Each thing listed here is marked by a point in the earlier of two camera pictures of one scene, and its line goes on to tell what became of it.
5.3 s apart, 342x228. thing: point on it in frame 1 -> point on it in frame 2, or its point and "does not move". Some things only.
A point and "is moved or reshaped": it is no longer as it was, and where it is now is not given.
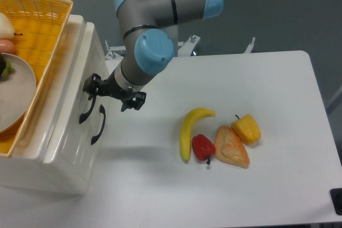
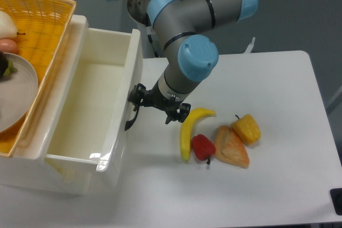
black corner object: (336, 196) does not move
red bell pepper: (203, 148) does not move
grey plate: (17, 92) does not move
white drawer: (83, 124) is moved or reshaped
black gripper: (93, 84) -> (154, 97)
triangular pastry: (228, 148) does not move
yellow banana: (185, 132) does not move
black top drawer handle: (83, 116) -> (129, 123)
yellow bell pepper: (247, 130) does not move
